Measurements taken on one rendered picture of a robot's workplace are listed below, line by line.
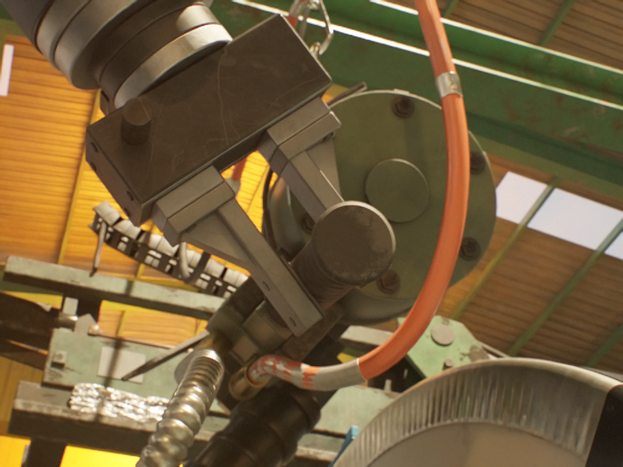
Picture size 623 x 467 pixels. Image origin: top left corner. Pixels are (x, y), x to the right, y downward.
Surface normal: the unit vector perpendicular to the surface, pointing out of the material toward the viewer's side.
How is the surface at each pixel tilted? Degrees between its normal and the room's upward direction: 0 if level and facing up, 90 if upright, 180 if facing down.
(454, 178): 109
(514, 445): 90
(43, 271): 90
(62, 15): 139
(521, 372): 90
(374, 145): 115
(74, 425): 180
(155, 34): 123
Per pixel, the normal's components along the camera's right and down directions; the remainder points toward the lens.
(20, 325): 0.54, -0.56
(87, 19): -0.33, 0.16
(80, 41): -0.51, 0.31
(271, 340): -0.65, 0.67
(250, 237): 0.22, -0.26
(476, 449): -0.95, -0.22
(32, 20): -0.65, 0.42
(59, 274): 0.33, -0.62
